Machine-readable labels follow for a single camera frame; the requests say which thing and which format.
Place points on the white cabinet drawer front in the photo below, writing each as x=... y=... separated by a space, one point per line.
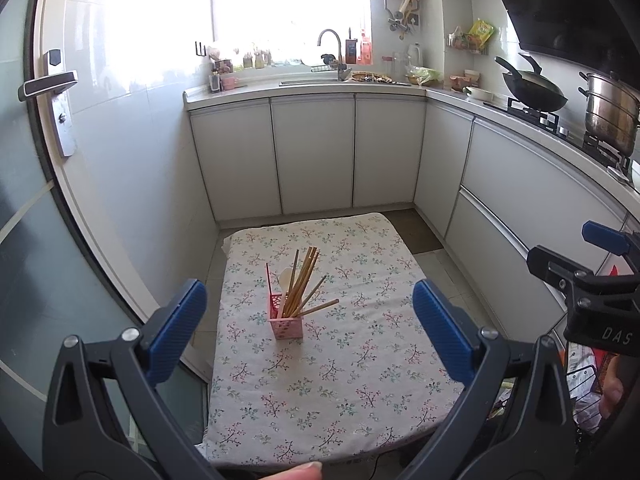
x=540 y=180
x=500 y=260

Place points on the person's left hand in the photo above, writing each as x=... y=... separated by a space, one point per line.
x=300 y=472

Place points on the red bottle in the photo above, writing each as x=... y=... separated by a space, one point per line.
x=365 y=49

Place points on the black gas stove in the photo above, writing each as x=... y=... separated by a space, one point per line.
x=547 y=120

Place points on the pile of wooden chopsticks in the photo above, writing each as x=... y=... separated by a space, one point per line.
x=302 y=280

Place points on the pink perforated utensil holder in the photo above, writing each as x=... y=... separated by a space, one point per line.
x=285 y=330

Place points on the black sink rack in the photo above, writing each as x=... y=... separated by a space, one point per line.
x=327 y=66

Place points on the black range hood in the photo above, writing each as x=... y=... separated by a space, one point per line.
x=565 y=5

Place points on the steel sink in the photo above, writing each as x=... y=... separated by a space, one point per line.
x=310 y=81

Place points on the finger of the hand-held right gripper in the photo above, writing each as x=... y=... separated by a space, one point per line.
x=555 y=267
x=602 y=237

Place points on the frosted glass door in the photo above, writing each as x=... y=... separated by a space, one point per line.
x=30 y=260

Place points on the person's right hand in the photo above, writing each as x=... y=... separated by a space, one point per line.
x=612 y=385

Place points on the yellow snack packet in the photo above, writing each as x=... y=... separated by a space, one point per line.
x=481 y=31

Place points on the wall spice rack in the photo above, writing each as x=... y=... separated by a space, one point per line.
x=465 y=45

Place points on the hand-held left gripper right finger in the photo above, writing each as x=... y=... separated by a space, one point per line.
x=442 y=330

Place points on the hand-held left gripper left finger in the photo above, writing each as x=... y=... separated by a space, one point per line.
x=177 y=330

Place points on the white bowl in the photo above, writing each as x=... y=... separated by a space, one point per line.
x=477 y=94

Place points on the white plastic jug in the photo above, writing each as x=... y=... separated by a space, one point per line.
x=413 y=56

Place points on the brown floor mat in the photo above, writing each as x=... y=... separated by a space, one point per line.
x=415 y=232

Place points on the bag of green vegetables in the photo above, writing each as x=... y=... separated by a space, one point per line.
x=425 y=76

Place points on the dark dish soap bottle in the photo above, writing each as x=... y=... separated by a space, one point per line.
x=351 y=50

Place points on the curved steel faucet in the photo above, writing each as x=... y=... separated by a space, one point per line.
x=337 y=42

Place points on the stainless steel pot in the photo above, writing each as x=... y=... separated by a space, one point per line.
x=612 y=110

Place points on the white cabinet door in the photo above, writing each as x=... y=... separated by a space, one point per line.
x=235 y=160
x=312 y=155
x=387 y=152
x=442 y=170

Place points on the black wok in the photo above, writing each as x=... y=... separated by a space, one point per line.
x=535 y=92

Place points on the floral tablecloth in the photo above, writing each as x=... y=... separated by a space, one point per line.
x=350 y=360

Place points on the bright kitchen window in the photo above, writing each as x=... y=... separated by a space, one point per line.
x=290 y=5

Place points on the pink cup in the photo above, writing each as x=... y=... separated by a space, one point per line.
x=228 y=82

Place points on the white plastic spoon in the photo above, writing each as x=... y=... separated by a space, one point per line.
x=285 y=280

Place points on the red plastic spoon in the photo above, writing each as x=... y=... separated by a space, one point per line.
x=268 y=285

